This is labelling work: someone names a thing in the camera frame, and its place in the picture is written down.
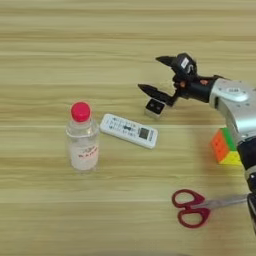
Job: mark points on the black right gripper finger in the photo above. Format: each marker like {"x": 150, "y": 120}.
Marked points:
{"x": 168, "y": 60}
{"x": 156, "y": 91}

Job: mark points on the small black and white cube device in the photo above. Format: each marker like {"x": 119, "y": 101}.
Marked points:
{"x": 155, "y": 106}

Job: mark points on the white remote control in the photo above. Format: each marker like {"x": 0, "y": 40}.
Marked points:
{"x": 128, "y": 130}

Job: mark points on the colourful Rubik's cube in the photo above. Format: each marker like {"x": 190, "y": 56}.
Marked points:
{"x": 221, "y": 146}

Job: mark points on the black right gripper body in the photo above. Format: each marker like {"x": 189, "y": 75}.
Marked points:
{"x": 200, "y": 90}

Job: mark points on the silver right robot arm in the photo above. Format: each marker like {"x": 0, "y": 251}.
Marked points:
{"x": 236, "y": 110}

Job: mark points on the clear bottle with red cap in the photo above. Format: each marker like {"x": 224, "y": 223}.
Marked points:
{"x": 83, "y": 153}

